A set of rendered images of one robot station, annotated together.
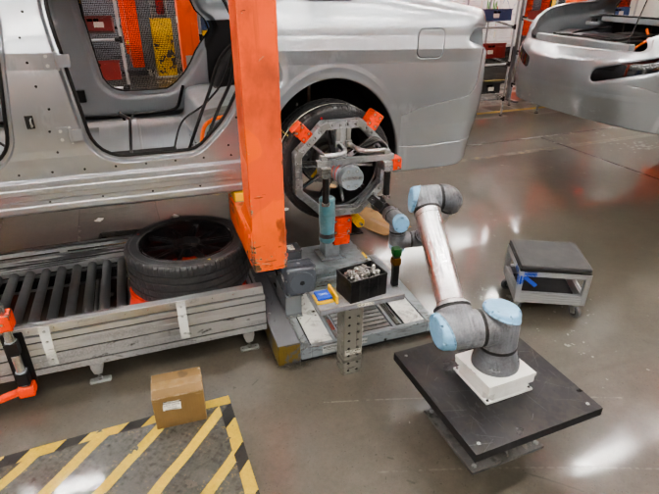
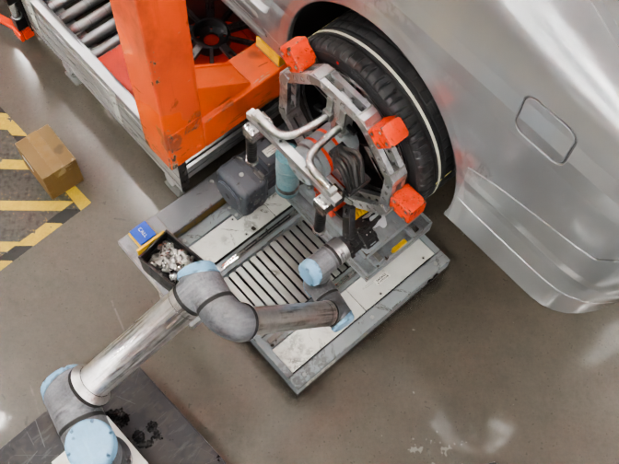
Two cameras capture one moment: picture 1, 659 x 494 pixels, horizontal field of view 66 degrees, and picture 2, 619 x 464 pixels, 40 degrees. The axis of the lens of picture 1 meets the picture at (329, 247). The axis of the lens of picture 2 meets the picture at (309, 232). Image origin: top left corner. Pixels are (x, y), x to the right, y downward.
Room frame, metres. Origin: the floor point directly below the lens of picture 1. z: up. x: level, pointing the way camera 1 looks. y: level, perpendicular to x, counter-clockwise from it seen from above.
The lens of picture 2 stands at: (1.96, -1.37, 3.24)
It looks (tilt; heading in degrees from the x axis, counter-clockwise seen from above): 64 degrees down; 64
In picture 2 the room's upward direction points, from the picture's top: 5 degrees clockwise
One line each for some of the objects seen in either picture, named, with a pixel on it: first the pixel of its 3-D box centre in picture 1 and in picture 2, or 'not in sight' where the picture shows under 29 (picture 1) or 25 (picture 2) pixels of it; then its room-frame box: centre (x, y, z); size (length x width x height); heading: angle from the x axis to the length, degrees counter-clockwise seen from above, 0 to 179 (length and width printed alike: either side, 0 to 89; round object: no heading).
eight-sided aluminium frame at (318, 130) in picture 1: (340, 169); (339, 139); (2.68, -0.06, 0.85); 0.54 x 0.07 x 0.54; 110
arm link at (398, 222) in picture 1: (397, 221); (319, 265); (2.50, -0.37, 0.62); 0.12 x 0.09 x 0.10; 20
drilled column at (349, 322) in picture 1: (349, 334); not in sight; (2.04, -0.10, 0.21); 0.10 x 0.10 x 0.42; 20
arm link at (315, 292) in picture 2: (398, 239); (318, 283); (2.50, -0.38, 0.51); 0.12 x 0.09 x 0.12; 99
